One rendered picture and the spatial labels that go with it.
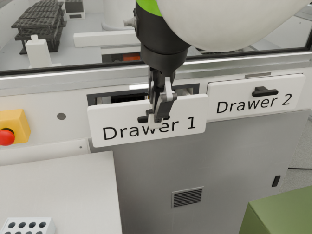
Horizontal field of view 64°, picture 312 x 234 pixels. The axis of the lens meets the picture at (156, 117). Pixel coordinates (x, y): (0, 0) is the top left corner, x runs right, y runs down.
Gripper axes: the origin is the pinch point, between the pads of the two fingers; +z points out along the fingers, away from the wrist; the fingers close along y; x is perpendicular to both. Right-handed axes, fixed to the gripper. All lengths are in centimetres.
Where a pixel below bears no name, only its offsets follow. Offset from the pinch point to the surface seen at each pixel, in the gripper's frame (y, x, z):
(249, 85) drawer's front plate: -9.7, 28.4, 4.3
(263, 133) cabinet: -4.8, 38.6, 23.2
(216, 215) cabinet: 9, 28, 61
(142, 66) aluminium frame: -14.0, -0.5, -2.1
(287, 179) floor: -13, 97, 103
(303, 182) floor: -9, 105, 102
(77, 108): -10.6, -17.4, 7.1
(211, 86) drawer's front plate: -10.2, 17.3, 3.4
